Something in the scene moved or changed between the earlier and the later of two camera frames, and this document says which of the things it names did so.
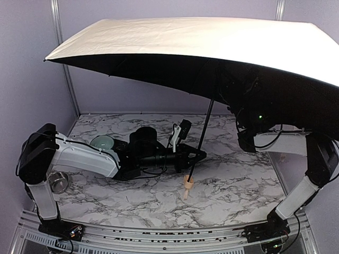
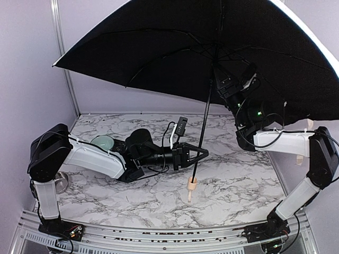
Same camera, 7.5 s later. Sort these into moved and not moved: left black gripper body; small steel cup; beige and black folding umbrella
Moved: beige and black folding umbrella
Not moved: left black gripper body; small steel cup
